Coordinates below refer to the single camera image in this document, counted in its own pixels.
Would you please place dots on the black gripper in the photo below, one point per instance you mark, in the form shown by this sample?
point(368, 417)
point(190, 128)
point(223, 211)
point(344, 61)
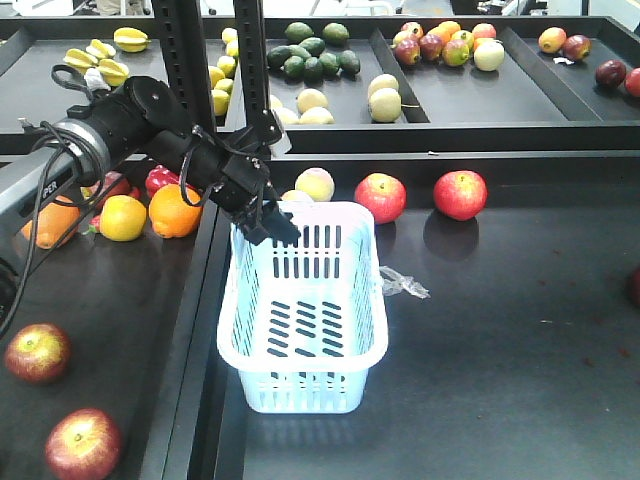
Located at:
point(243, 189)

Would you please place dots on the light blue plastic basket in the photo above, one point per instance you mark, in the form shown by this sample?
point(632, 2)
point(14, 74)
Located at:
point(303, 323)

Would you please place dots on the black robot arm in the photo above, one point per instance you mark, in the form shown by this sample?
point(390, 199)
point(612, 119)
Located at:
point(142, 116)

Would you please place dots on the red apple behind basket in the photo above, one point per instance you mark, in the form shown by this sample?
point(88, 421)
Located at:
point(383, 195)

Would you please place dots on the peach coloured fruit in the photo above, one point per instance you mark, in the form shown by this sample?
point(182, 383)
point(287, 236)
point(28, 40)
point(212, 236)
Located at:
point(317, 183)

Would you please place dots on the round orange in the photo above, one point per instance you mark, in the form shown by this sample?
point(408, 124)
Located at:
point(170, 216)

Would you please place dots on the red bell pepper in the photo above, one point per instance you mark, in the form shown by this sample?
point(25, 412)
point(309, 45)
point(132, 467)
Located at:
point(158, 177)

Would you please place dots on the yellow lemon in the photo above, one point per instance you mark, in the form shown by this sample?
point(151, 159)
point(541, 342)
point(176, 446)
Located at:
point(220, 102)

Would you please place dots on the crumpled clear plastic wrap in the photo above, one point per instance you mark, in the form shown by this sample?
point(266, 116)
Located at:
point(394, 282)

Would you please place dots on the yellow apple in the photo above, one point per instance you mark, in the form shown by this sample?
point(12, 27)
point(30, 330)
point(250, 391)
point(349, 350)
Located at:
point(122, 218)

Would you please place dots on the pale yellow pear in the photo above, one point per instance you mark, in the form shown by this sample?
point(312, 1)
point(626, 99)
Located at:
point(385, 105)

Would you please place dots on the large red apple right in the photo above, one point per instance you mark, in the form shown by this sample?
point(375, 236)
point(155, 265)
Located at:
point(460, 195)

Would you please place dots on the green avocado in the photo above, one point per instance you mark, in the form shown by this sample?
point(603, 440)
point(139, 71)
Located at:
point(297, 32)

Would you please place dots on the orange with nub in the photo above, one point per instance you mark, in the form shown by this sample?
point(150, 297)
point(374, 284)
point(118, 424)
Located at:
point(57, 222)

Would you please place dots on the white garlic bulb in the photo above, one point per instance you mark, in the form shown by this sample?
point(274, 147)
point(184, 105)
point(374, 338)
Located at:
point(95, 80)

